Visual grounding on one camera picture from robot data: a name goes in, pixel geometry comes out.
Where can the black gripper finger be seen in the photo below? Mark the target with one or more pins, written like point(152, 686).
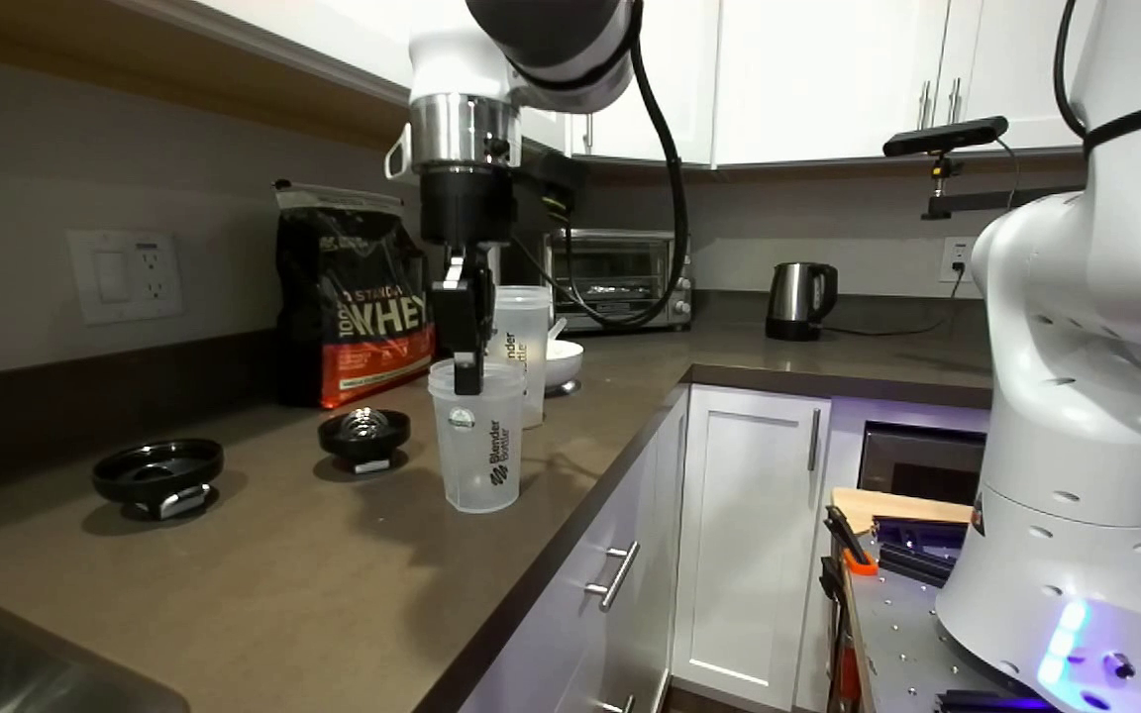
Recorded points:
point(444, 311)
point(473, 357)

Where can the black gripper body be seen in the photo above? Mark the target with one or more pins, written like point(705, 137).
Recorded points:
point(466, 202)

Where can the small clear plastic bottle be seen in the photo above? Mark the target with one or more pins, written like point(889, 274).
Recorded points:
point(475, 447)

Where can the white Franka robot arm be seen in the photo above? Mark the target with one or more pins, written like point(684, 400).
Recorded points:
point(1086, 396)

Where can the tall clear plastic bottle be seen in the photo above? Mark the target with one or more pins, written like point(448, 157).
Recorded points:
point(519, 344)

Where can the black bottle lid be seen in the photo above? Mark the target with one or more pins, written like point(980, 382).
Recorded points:
point(363, 435)
point(160, 472)

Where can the black red whey bag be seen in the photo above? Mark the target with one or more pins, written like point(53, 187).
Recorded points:
point(353, 311)

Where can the white bowl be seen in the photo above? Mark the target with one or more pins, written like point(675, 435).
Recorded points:
point(564, 365)

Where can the silver toaster oven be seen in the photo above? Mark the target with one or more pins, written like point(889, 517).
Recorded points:
point(618, 277)

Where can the white lower kitchen cabinets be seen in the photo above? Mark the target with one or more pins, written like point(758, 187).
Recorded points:
point(715, 557)

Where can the white kitchen cabinets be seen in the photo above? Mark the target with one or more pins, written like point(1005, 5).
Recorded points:
point(715, 557)
point(782, 72)

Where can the steel electric kettle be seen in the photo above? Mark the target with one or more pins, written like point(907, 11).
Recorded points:
point(796, 299)

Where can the white upper kitchen cabinets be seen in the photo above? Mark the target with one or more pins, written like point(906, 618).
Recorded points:
point(782, 72)

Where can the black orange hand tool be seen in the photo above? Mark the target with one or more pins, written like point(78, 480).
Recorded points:
point(848, 541)

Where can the wooden plank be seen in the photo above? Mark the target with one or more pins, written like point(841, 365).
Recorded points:
point(906, 508)

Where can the steel kitchen sink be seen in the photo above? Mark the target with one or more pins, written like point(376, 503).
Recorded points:
point(17, 657)

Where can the perforated robot mounting plate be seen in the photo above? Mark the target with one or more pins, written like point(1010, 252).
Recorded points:
point(942, 645)

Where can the white wall outlet plate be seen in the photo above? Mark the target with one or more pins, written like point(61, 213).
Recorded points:
point(126, 274)

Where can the black camera on stand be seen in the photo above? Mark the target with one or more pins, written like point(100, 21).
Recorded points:
point(948, 142)

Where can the small white wall outlet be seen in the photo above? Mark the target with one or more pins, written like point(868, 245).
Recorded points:
point(955, 254)

